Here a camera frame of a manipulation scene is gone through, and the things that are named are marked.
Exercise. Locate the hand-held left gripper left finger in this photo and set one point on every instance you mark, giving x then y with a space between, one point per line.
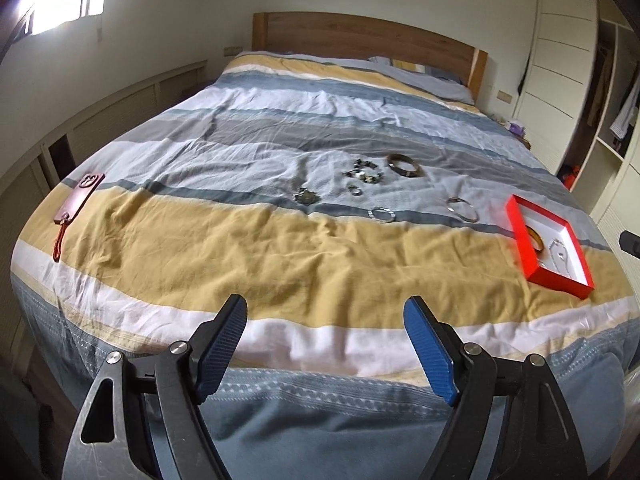
222 345

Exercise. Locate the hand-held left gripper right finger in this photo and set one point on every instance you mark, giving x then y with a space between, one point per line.
430 350

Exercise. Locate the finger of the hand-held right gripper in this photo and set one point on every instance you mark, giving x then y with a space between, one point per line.
631 242

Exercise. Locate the red jewelry box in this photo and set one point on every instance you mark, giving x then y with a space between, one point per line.
565 270

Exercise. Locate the amber bangle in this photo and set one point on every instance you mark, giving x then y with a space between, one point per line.
535 238

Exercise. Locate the thin silver bangle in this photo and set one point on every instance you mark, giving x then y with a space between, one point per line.
463 209

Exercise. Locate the dark brown bangle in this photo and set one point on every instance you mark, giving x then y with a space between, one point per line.
406 166

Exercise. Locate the bed with striped duvet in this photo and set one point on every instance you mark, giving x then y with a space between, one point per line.
250 260

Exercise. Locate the red object on floor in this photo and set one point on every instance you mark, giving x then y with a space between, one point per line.
570 176

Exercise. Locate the striped hanging shirt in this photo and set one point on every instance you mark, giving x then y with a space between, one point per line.
624 115

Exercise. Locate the wooden nightstand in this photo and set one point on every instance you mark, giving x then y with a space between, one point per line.
524 141

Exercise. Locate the purple tissue box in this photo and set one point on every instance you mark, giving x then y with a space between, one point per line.
516 127

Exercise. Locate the white wardrobe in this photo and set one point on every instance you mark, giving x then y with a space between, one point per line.
565 60

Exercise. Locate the grey pillow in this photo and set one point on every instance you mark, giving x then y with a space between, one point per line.
430 80

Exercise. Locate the wooden headboard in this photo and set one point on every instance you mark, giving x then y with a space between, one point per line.
350 32

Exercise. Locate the wall socket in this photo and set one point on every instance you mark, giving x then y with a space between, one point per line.
231 50
505 96

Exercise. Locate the low white wall cabinet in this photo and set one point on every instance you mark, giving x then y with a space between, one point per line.
125 110

